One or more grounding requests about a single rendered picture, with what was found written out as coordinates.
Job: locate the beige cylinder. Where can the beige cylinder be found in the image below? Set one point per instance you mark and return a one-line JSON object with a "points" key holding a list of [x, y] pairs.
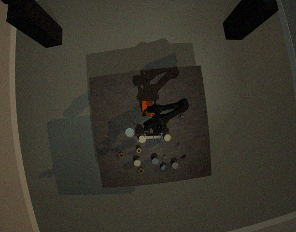
{"points": [[137, 162], [166, 137], [141, 138]]}

